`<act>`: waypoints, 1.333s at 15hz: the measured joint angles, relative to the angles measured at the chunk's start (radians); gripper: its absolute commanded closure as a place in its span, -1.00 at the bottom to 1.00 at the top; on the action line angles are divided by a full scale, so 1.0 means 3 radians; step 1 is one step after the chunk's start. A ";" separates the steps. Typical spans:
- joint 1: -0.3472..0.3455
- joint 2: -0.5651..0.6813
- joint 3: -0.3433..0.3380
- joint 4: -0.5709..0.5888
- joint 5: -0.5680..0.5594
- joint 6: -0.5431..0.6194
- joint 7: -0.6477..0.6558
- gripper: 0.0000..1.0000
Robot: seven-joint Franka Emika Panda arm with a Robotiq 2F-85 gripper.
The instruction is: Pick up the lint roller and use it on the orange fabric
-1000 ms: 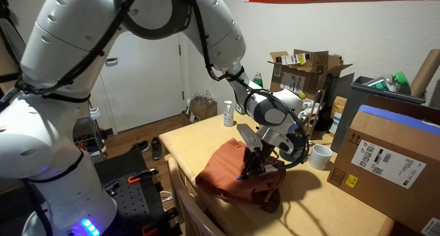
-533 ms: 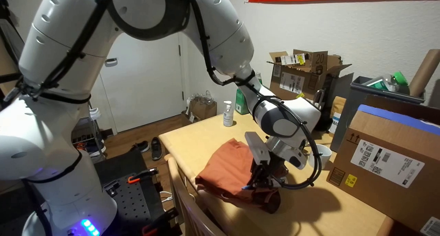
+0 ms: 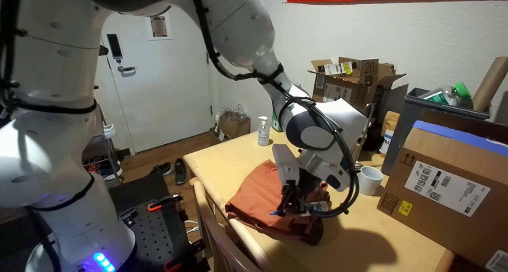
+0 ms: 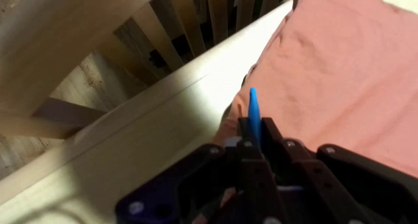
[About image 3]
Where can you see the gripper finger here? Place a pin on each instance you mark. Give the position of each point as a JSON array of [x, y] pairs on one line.
[[304, 202], [286, 198]]

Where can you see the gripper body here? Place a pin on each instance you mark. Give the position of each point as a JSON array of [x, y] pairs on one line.
[[307, 181]]

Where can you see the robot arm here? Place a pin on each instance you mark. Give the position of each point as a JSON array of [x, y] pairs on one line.
[[47, 153]]

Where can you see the orange fabric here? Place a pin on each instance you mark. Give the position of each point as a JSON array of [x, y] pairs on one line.
[[254, 196]]

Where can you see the white mug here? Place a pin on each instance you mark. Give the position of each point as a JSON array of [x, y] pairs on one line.
[[369, 181]]

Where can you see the hand sanitizer pump bottle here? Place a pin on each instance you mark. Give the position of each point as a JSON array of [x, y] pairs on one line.
[[263, 135]]

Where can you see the green carton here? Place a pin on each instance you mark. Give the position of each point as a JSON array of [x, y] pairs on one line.
[[276, 123]]

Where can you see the wooden chair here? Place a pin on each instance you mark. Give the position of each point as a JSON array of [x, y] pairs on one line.
[[222, 240]]

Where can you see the brown paper bag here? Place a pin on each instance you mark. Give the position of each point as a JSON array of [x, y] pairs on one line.
[[234, 125]]

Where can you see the brown pouch with label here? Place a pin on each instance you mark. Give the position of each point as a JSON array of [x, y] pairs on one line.
[[389, 131]]

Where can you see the stack of open cardboard boxes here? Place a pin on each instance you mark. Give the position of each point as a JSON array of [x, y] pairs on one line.
[[349, 85]]

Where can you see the dark shoe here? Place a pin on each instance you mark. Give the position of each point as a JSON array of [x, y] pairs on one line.
[[180, 171], [163, 169]]

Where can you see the grey plastic bin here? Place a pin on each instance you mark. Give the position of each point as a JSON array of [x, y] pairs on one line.
[[405, 121]]

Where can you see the orange and black clamp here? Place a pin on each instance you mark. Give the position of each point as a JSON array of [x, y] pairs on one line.
[[186, 256], [162, 204]]

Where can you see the large labelled cardboard box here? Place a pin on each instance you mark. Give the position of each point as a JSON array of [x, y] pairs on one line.
[[444, 192]]

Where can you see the white door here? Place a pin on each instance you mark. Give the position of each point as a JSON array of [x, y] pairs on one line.
[[166, 93]]

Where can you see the green-capped bottle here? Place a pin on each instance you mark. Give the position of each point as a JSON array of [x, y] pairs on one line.
[[461, 90]]

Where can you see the cardboard tube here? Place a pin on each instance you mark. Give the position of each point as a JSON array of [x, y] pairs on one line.
[[490, 83]]

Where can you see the paper notice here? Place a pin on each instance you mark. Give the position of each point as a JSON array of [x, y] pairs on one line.
[[158, 26]]

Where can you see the black door lock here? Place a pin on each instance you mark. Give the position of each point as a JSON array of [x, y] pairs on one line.
[[114, 46]]

